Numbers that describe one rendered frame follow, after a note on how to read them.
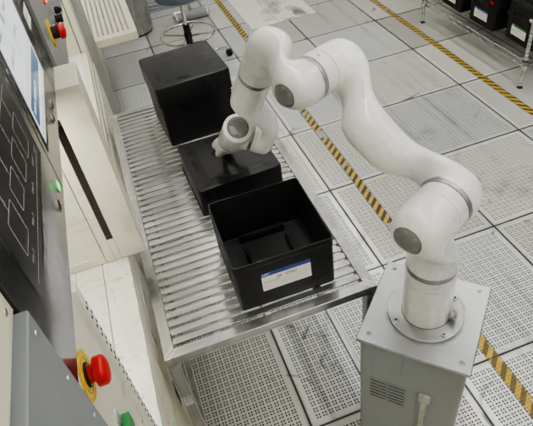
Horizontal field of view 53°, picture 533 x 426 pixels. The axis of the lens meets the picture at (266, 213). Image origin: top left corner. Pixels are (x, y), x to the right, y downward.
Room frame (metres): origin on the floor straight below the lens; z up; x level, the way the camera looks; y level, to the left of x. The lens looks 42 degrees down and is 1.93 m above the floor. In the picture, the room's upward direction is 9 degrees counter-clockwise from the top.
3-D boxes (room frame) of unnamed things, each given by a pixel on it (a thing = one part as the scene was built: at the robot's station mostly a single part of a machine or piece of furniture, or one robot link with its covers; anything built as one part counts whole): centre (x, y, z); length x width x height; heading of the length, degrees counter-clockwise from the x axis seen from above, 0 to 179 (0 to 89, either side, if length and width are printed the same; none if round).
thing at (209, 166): (1.48, 0.10, 0.83); 0.29 x 0.29 x 0.13; 15
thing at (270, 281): (1.06, 0.00, 0.85); 0.28 x 0.28 x 0.17; 12
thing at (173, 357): (1.48, 0.17, 0.38); 1.30 x 0.60 x 0.76; 13
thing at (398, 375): (0.80, -0.36, 0.38); 0.28 x 0.28 x 0.76; 58
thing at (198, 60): (1.90, 0.22, 0.89); 0.29 x 0.29 x 0.25; 16
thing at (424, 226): (0.78, -0.34, 1.07); 0.19 x 0.12 x 0.24; 129
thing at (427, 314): (0.80, -0.36, 0.85); 0.19 x 0.19 x 0.18
